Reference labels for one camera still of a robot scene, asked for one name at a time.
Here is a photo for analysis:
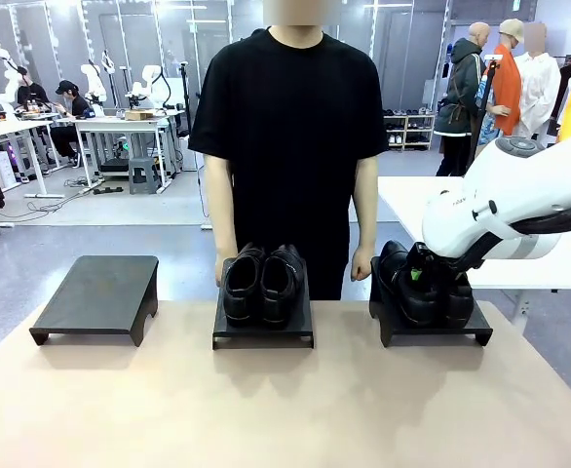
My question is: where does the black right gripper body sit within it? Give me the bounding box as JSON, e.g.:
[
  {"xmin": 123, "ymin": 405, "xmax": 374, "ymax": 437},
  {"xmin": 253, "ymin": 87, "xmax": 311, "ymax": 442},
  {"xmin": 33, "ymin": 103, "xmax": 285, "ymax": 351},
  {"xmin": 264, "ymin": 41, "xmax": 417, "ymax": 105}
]
[{"xmin": 406, "ymin": 242, "xmax": 471, "ymax": 287}]

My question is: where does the mannequin in green jacket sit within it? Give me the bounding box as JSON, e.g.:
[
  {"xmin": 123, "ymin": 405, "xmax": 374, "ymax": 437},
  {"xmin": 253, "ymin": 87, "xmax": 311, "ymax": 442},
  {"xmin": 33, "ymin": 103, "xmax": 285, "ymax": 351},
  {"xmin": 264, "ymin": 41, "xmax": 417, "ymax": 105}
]
[{"xmin": 434, "ymin": 21, "xmax": 489, "ymax": 177}]

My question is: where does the white shoe rack with shoes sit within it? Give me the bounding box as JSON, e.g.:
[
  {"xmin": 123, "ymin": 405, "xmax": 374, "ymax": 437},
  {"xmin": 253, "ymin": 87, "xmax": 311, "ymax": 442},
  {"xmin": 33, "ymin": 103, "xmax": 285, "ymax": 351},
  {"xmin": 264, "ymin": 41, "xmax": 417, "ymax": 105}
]
[{"xmin": 382, "ymin": 109, "xmax": 436, "ymax": 151}]

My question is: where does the mannequin in orange top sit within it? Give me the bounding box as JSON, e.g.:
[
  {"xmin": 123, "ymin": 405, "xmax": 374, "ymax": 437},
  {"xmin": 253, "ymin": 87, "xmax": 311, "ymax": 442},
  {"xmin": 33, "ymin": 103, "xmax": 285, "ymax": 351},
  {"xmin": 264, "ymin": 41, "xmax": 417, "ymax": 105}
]
[{"xmin": 470, "ymin": 19, "xmax": 526, "ymax": 147}]

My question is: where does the person's left forearm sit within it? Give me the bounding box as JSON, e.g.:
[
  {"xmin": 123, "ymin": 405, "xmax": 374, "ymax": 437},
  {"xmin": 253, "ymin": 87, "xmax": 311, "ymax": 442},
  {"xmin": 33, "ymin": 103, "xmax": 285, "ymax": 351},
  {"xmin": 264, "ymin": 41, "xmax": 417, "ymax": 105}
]
[{"xmin": 352, "ymin": 153, "xmax": 381, "ymax": 253}]

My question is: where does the person's left hand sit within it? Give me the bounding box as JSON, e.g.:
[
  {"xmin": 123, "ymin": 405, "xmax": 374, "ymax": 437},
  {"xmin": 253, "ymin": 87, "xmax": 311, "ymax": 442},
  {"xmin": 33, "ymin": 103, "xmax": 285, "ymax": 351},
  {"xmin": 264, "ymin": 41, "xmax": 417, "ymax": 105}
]
[{"xmin": 350, "ymin": 247, "xmax": 376, "ymax": 283}]

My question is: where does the person in black t-shirt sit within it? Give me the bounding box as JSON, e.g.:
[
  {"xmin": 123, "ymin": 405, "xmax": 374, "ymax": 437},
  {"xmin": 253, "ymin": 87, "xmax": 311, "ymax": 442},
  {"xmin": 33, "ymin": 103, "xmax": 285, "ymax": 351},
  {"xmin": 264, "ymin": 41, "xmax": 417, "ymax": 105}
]
[{"xmin": 187, "ymin": 26, "xmax": 390, "ymax": 301}]

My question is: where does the black tripod pole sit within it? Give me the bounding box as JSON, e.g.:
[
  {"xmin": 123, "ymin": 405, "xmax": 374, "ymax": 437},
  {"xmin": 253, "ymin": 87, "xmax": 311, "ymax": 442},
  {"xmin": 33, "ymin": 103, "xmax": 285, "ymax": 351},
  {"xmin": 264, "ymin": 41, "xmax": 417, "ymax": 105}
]
[{"xmin": 468, "ymin": 54, "xmax": 505, "ymax": 170}]

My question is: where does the person in white shirt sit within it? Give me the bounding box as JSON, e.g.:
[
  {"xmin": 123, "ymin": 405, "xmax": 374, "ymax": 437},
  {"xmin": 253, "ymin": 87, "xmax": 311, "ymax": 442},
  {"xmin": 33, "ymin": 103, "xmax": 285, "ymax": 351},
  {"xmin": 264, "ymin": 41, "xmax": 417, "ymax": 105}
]
[{"xmin": 509, "ymin": 22, "xmax": 563, "ymax": 147}]

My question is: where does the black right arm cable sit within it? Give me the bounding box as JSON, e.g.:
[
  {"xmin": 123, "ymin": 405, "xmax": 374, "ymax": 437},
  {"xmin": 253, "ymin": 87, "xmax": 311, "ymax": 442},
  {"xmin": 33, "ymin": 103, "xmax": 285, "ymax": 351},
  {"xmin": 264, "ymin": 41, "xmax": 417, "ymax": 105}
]
[{"xmin": 453, "ymin": 193, "xmax": 571, "ymax": 274}]

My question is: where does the black leather dress shoe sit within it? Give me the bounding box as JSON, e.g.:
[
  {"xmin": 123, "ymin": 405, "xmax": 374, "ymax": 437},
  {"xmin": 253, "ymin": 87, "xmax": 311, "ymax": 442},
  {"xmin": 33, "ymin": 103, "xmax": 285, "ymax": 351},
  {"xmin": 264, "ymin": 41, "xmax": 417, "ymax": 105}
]
[
  {"xmin": 259, "ymin": 243, "xmax": 309, "ymax": 327},
  {"xmin": 221, "ymin": 242, "xmax": 269, "ymax": 329}
]

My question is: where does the grey plastic stool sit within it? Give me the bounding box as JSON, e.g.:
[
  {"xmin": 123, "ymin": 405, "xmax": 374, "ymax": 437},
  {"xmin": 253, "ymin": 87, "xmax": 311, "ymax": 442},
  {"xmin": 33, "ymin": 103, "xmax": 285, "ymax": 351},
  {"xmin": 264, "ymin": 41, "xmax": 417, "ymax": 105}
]
[{"xmin": 129, "ymin": 156, "xmax": 163, "ymax": 196}]

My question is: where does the white desk with clutter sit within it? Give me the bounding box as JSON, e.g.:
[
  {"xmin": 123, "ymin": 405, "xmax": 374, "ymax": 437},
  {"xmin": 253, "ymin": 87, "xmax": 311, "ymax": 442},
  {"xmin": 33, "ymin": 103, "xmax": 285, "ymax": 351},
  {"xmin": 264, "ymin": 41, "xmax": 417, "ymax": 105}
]
[{"xmin": 0, "ymin": 110, "xmax": 66, "ymax": 199}]

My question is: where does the white workshop desk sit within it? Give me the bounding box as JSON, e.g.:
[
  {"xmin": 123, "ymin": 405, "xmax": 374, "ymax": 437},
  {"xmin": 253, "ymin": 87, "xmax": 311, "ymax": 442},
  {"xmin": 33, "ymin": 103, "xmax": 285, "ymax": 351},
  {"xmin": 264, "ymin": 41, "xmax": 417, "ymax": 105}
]
[{"xmin": 73, "ymin": 112, "xmax": 189, "ymax": 190}]

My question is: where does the background person in black shirt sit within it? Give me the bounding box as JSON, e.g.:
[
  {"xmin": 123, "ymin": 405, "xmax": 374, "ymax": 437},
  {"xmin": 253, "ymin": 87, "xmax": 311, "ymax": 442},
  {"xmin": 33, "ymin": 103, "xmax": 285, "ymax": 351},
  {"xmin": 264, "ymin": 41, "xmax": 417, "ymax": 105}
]
[{"xmin": 16, "ymin": 80, "xmax": 52, "ymax": 107}]

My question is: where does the large white side table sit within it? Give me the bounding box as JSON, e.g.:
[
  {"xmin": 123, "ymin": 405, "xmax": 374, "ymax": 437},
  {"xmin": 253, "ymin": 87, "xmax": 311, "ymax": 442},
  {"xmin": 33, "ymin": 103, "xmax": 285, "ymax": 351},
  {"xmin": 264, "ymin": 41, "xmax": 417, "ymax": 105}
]
[{"xmin": 376, "ymin": 175, "xmax": 571, "ymax": 337}]

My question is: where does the person's right hand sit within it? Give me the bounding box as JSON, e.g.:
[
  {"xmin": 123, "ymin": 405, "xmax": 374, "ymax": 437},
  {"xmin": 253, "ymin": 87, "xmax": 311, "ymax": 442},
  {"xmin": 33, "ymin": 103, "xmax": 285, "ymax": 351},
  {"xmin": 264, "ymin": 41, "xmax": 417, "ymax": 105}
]
[{"xmin": 213, "ymin": 250, "xmax": 240, "ymax": 288}]

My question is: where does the person's right forearm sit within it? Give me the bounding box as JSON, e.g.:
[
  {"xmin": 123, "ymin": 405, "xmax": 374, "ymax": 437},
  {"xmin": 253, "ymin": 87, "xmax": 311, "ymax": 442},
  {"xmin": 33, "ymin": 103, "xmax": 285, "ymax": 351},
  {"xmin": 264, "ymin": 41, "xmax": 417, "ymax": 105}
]
[{"xmin": 204, "ymin": 153, "xmax": 237, "ymax": 254}]

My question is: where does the black metal shoe stand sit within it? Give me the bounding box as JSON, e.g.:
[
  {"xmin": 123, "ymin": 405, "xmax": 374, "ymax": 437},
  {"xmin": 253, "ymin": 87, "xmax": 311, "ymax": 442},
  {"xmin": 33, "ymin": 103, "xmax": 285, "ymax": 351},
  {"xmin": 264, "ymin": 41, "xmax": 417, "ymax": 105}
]
[
  {"xmin": 211, "ymin": 256, "xmax": 315, "ymax": 350},
  {"xmin": 28, "ymin": 254, "xmax": 160, "ymax": 348},
  {"xmin": 368, "ymin": 254, "xmax": 495, "ymax": 348}
]

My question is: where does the seated person with black cap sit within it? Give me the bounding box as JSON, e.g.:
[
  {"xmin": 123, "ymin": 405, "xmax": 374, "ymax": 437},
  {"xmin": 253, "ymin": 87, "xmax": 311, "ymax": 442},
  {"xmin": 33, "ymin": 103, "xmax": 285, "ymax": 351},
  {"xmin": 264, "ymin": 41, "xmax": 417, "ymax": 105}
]
[{"xmin": 51, "ymin": 80, "xmax": 95, "ymax": 168}]

